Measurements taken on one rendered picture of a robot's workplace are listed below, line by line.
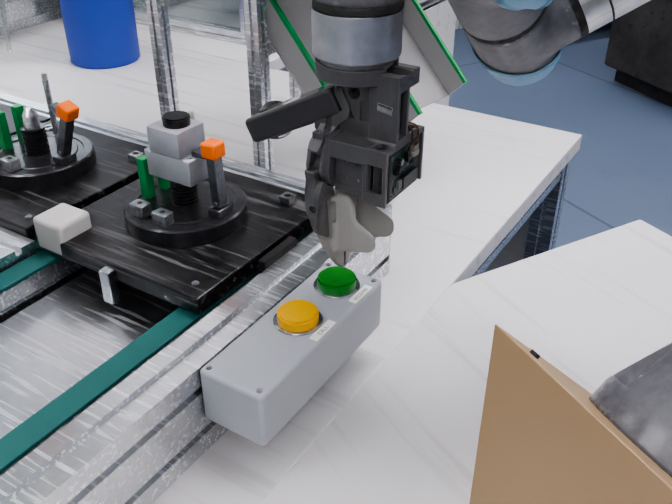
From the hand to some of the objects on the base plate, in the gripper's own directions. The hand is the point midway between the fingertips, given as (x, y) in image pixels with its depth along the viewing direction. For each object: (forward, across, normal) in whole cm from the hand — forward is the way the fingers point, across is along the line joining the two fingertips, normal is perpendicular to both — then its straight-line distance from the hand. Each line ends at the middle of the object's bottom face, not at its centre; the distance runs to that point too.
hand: (336, 251), depth 74 cm
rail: (+14, -26, +6) cm, 30 cm away
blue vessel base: (+14, +62, +101) cm, 119 cm away
